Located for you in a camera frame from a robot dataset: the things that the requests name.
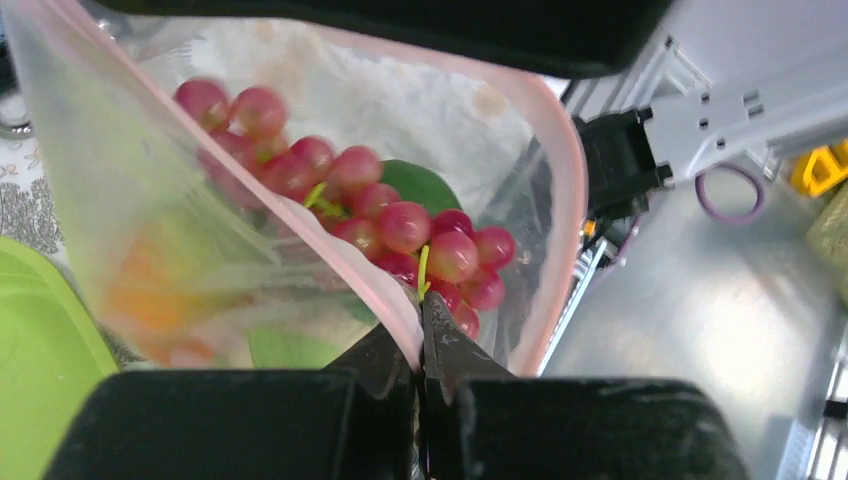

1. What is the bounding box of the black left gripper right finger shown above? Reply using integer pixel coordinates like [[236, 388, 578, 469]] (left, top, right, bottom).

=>
[[421, 292, 514, 479]]

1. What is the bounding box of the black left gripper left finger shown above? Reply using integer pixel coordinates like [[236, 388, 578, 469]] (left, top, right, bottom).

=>
[[327, 326, 416, 479]]

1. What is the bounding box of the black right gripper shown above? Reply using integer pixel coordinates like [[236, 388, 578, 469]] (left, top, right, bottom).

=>
[[104, 0, 672, 79]]

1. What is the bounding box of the red grape bunch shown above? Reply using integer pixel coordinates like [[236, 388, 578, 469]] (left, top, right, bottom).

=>
[[173, 77, 516, 338]]

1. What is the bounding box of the dark green avocado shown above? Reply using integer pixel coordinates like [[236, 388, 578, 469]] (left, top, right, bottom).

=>
[[381, 159, 462, 216]]

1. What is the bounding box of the clear pink zip top bag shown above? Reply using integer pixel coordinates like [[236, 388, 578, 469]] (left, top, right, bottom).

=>
[[1, 1, 587, 376]]

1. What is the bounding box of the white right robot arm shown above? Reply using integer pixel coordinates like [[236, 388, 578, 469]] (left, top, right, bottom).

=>
[[90, 0, 847, 183]]

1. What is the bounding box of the green plastic food tray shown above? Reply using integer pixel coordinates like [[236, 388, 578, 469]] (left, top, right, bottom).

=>
[[1, 237, 119, 479]]

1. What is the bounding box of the green perforated basket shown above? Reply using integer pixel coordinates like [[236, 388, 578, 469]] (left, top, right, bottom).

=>
[[805, 191, 847, 305]]

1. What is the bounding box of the floral patterned table mat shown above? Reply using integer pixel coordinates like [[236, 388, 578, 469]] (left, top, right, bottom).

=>
[[1, 139, 68, 265]]

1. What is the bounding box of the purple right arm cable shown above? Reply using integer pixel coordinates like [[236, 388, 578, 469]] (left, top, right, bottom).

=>
[[694, 164, 768, 228]]

